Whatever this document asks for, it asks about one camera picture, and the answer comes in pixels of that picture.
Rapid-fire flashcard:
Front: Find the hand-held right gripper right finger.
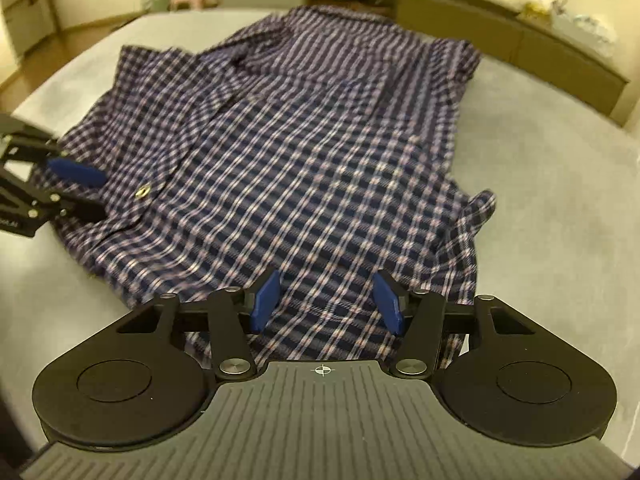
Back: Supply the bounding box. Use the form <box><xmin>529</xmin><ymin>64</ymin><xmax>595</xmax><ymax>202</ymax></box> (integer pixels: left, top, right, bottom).
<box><xmin>372</xmin><ymin>269</ymin><xmax>534</xmax><ymax>381</ymax></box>

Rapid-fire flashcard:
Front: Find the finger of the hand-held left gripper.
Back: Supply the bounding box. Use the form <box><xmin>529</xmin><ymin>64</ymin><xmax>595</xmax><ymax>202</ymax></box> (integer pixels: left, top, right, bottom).
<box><xmin>0</xmin><ymin>113</ymin><xmax>107</xmax><ymax>187</ymax></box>
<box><xmin>0</xmin><ymin>169</ymin><xmax>108</xmax><ymax>223</ymax></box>

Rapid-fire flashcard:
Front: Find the grey sideboard cabinet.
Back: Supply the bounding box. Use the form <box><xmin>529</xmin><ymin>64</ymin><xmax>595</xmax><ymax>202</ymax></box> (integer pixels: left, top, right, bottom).
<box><xmin>216</xmin><ymin>0</ymin><xmax>631</xmax><ymax>120</ymax></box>

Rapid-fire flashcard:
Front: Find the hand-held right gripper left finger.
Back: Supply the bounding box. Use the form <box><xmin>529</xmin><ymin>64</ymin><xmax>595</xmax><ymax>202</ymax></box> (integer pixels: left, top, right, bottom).
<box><xmin>116</xmin><ymin>269</ymin><xmax>282</xmax><ymax>381</ymax></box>

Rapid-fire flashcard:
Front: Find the white storage basket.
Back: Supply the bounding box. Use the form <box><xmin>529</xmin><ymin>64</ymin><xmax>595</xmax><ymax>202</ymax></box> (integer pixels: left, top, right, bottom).
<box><xmin>549</xmin><ymin>7</ymin><xmax>619</xmax><ymax>54</ymax></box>

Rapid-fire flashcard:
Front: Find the navy plaid shirt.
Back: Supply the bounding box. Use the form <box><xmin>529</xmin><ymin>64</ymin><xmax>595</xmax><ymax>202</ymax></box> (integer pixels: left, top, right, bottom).
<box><xmin>37</xmin><ymin>5</ymin><xmax>498</xmax><ymax>369</ymax></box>

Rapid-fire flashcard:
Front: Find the light wooden cupboard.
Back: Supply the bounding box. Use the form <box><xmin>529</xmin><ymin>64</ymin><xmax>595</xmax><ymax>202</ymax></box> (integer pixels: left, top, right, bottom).
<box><xmin>0</xmin><ymin>0</ymin><xmax>57</xmax><ymax>59</ymax></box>

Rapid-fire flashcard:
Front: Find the gold ornament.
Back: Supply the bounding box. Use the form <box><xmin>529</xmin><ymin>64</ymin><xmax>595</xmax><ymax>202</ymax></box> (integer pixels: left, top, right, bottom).
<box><xmin>522</xmin><ymin>0</ymin><xmax>554</xmax><ymax>20</ymax></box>

